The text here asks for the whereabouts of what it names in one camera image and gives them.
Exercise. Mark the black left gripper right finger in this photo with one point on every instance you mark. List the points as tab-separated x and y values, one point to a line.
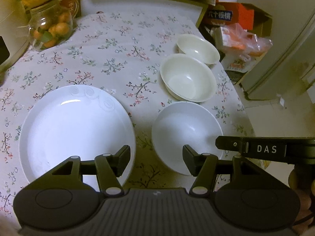
203	168

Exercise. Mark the orange carton box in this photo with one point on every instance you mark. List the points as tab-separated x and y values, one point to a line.
248	16

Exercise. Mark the snack box with logo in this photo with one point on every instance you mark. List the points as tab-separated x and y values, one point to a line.
236	66

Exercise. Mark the large white bowl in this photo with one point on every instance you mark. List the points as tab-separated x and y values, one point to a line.
184	123

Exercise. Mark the floral tablecloth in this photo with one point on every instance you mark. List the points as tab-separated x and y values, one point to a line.
119	53

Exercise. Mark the plastic bag with orange packs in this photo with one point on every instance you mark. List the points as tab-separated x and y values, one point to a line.
233	39

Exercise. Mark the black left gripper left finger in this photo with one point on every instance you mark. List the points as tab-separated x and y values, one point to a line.
109	168

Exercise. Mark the glass jar of small oranges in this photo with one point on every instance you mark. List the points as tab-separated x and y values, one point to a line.
51	24

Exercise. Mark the white Changhong air fryer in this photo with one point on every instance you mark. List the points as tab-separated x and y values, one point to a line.
14	40

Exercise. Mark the cream bowl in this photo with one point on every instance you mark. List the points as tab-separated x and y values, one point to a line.
198	48
187	78

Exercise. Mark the white plate with swirls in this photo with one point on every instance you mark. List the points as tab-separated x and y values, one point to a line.
76	120

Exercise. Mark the white refrigerator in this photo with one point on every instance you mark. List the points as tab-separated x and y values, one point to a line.
292	27

